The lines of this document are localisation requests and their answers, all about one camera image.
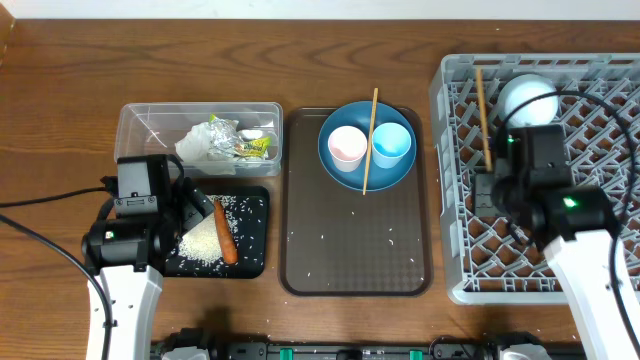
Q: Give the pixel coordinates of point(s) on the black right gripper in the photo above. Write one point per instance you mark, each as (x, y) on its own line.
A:
(483, 183)

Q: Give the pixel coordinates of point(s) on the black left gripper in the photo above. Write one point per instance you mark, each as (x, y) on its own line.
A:
(194, 210)

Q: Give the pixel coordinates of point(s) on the pile of white rice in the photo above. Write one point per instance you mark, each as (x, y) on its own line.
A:
(201, 245)

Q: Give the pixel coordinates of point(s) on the orange carrot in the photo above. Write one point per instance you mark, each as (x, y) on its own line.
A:
(225, 238)

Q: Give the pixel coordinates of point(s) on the white paper napkin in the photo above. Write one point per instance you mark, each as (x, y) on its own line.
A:
(194, 147)

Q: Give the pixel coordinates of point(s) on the light blue bowl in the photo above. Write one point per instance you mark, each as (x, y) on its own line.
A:
(521, 89)

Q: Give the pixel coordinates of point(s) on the yellow green snack packet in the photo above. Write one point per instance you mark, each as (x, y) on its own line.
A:
(255, 148)

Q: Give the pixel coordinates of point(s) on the wooden chopstick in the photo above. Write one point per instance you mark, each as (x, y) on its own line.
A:
(370, 140)
(483, 119)

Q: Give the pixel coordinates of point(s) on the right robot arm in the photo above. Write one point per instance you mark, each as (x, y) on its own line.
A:
(574, 227)

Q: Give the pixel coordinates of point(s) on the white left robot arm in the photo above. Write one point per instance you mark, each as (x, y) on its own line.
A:
(125, 253)

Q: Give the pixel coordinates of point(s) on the clear plastic waste bin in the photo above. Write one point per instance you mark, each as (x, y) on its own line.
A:
(154, 128)

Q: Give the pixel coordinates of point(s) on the grey dishwasher rack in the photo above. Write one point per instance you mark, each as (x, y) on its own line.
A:
(485, 262)

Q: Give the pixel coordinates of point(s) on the black plastic tray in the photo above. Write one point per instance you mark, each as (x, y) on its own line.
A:
(252, 212)

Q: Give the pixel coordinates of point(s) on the light blue plastic cup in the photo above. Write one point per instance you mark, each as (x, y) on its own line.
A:
(391, 142)

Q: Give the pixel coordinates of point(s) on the brown serving tray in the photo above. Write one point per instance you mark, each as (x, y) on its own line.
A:
(341, 242)

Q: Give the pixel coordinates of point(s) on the pink plastic cup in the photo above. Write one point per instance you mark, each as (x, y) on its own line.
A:
(347, 146)

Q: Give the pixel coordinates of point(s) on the dark blue plate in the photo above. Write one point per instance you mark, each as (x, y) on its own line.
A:
(357, 115)

